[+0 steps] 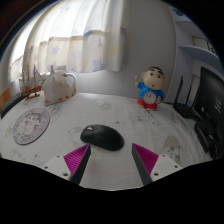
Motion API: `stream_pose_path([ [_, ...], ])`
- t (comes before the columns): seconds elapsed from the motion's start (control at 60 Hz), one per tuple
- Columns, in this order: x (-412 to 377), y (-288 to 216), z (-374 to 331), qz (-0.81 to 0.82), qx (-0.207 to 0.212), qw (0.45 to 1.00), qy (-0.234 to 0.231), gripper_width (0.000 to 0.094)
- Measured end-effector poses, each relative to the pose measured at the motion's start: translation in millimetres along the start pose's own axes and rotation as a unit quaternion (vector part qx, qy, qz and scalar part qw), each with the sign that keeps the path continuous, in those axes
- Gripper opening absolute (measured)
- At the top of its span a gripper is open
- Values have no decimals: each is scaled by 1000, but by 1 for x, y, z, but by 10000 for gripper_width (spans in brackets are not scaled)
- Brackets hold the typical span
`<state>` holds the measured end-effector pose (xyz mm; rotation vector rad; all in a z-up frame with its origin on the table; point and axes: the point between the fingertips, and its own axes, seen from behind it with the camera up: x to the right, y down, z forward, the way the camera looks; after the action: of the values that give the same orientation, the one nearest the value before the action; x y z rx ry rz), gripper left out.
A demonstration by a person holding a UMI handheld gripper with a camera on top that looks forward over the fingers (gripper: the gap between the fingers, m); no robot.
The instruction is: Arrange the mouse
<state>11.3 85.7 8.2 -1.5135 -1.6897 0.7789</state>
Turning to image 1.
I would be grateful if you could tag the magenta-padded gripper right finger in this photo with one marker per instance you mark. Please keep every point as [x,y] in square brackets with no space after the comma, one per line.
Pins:
[146,159]

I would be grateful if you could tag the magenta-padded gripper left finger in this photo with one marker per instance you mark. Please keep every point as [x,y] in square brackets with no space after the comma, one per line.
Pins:
[75,159]

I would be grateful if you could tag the black computer mouse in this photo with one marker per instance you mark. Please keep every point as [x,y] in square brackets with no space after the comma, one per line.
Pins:
[101,136]

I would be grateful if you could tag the round purple printed mouse pad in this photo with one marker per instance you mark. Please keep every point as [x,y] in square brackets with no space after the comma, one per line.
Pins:
[31,126]

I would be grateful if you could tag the white cartoon-print tablecloth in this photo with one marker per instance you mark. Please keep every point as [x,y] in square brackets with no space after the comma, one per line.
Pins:
[133,123]

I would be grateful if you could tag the black router with antennas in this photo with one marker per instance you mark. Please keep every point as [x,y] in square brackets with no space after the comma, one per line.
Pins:
[185,110]

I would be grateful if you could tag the black box-shaped device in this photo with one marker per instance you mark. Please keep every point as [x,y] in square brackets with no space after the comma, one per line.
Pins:
[208,136]

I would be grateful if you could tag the cartoon boy figurine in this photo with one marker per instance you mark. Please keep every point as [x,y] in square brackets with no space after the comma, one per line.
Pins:
[151,91]

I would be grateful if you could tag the wooden sailing ship model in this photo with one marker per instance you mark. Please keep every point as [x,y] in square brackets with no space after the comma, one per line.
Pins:
[31,88]

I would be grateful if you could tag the black monitor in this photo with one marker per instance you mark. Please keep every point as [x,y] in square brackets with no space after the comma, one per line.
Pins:
[213,100]

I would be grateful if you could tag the orange wooden chair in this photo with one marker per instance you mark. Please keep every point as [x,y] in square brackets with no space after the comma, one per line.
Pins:
[4,96]

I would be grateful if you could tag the white star-print curtain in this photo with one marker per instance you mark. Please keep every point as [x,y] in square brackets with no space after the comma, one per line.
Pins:
[73,40]

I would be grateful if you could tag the white wall shelf unit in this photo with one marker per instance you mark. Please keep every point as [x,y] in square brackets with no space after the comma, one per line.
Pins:
[200,51]

